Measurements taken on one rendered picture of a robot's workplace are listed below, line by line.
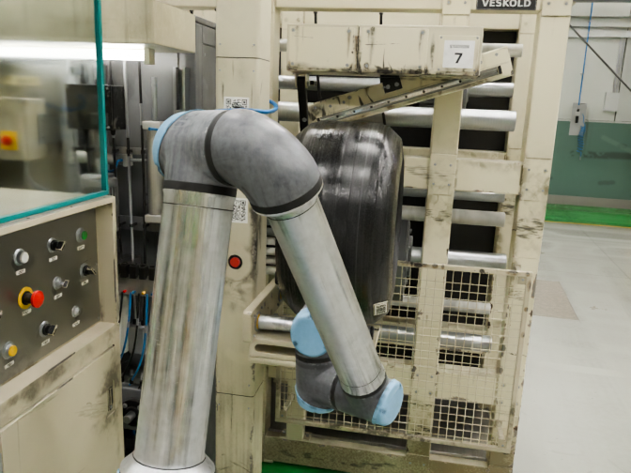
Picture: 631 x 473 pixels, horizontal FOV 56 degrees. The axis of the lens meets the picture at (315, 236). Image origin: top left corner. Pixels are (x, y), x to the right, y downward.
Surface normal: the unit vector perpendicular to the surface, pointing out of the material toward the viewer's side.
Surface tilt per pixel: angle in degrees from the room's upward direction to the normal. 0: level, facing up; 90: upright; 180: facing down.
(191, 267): 80
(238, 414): 90
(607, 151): 90
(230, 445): 90
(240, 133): 61
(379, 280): 105
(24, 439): 90
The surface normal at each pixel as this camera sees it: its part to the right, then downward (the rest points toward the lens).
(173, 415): 0.16, 0.04
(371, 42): -0.18, 0.21
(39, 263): 0.98, 0.08
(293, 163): 0.44, -0.14
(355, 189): -0.15, -0.28
